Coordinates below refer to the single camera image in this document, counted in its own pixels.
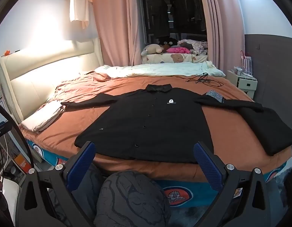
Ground white quilt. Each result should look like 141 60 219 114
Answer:
94 61 225 79

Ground cream padded headboard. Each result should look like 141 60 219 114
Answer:
0 38 106 123

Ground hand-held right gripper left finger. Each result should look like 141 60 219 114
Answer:
16 141 97 227

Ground striped gift bag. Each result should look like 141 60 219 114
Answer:
241 51 253 74

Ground dark plush toy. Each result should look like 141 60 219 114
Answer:
159 38 180 49

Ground thin black cable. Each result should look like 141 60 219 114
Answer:
186 72 224 87

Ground bed with brown sheet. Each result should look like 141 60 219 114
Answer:
18 71 292 208

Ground person's leg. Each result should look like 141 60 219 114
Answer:
93 170 172 227
70 163 107 227

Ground orange box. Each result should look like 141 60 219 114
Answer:
15 152 30 173

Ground hanging cream shirt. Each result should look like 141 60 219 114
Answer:
69 0 90 30

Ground dark hanging garment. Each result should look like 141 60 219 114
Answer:
171 0 187 32
149 0 170 39
185 0 207 32

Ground person's right leg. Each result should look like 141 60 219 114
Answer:
93 170 172 227

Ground floral cloth pile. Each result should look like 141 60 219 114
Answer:
178 39 208 55

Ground white nightstand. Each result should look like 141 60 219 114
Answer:
226 70 258 97

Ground thick black gripper cable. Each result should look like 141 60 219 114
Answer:
0 103 36 171

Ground pink cloth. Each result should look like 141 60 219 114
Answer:
166 47 191 54

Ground folded black clothes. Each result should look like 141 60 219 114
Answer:
238 106 292 156

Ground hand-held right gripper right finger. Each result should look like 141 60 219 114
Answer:
193 141 276 227

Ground white pillow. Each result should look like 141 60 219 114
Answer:
21 101 66 133

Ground black button shirt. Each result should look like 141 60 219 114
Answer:
61 84 263 163

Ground person's left leg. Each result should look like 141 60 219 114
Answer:
70 163 107 227

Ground cream plush toy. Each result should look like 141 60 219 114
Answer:
141 43 164 57

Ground bear printed bedding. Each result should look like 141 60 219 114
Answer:
141 52 209 64

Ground pink curtain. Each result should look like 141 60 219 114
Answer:
196 0 246 72
90 0 146 67

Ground black white patterned cloth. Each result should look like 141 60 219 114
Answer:
204 90 227 103

